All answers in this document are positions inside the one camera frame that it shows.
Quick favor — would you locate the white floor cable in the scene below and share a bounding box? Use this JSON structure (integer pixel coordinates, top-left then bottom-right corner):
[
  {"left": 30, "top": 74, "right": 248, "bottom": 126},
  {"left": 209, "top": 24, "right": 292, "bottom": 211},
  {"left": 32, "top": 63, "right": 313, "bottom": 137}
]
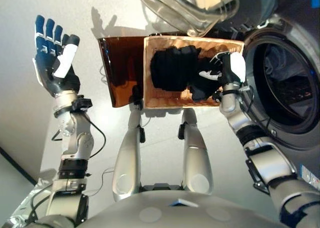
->
[{"left": 99, "top": 64, "right": 109, "bottom": 85}]

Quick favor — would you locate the glossy dark brown stool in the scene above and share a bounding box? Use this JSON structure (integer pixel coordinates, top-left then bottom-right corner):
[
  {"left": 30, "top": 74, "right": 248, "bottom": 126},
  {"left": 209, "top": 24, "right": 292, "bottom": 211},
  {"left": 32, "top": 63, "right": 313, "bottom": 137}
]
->
[{"left": 96, "top": 36, "right": 146, "bottom": 108}]

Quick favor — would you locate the black upper arm cable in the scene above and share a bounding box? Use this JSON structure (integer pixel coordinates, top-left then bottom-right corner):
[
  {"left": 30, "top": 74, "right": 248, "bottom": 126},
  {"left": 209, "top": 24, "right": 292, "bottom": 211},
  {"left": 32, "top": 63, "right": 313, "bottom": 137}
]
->
[{"left": 27, "top": 185, "right": 54, "bottom": 221}]

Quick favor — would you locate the round glass washing machine door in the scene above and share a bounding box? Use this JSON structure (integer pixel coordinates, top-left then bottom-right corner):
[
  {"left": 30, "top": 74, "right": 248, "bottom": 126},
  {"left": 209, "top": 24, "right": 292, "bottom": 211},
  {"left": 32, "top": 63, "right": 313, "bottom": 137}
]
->
[{"left": 136, "top": 0, "right": 276, "bottom": 38}]

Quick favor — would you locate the black garment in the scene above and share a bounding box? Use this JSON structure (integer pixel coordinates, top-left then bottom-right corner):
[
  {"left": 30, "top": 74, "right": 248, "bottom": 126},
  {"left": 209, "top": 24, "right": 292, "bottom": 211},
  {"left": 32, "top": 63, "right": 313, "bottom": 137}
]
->
[
  {"left": 149, "top": 46, "right": 201, "bottom": 92},
  {"left": 188, "top": 60, "right": 225, "bottom": 101}
]

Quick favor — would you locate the blue energy label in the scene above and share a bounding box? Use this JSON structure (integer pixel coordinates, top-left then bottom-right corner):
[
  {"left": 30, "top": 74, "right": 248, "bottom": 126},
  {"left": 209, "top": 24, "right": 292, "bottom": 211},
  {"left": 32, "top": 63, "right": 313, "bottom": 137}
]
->
[{"left": 299, "top": 164, "right": 320, "bottom": 186}]

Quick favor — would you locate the grey front-load washing machine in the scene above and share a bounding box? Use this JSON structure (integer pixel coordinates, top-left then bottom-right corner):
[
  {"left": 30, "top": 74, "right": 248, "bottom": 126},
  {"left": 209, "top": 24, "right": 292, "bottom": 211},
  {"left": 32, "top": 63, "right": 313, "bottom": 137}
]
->
[{"left": 214, "top": 0, "right": 320, "bottom": 188}]

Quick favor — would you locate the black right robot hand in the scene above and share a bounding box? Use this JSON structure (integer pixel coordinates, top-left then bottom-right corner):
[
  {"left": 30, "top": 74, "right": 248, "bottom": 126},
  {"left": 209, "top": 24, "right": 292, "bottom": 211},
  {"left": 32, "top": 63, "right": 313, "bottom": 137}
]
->
[{"left": 198, "top": 52, "right": 247, "bottom": 91}]

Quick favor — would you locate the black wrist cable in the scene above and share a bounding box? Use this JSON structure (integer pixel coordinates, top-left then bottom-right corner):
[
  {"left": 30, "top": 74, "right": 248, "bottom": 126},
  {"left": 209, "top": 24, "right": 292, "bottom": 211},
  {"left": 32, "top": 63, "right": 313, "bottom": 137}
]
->
[
  {"left": 238, "top": 86, "right": 272, "bottom": 128},
  {"left": 51, "top": 112, "right": 107, "bottom": 160}
]

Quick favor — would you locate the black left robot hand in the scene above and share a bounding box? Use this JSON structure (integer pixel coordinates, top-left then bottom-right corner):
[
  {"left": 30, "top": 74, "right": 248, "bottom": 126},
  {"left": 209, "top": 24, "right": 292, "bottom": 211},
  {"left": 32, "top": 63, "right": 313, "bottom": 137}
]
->
[{"left": 32, "top": 14, "right": 81, "bottom": 98}]

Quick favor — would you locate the light wicker laundry basket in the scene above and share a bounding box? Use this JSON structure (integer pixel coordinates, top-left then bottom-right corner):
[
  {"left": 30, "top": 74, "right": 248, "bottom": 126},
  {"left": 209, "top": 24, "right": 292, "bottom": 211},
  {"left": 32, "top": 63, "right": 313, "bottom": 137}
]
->
[{"left": 143, "top": 36, "right": 245, "bottom": 109}]

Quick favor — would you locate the grey robot torso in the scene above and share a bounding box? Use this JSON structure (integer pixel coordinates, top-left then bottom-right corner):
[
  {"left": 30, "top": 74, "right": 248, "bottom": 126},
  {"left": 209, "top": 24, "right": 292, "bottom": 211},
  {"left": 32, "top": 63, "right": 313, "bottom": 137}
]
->
[{"left": 82, "top": 190, "right": 283, "bottom": 228}]

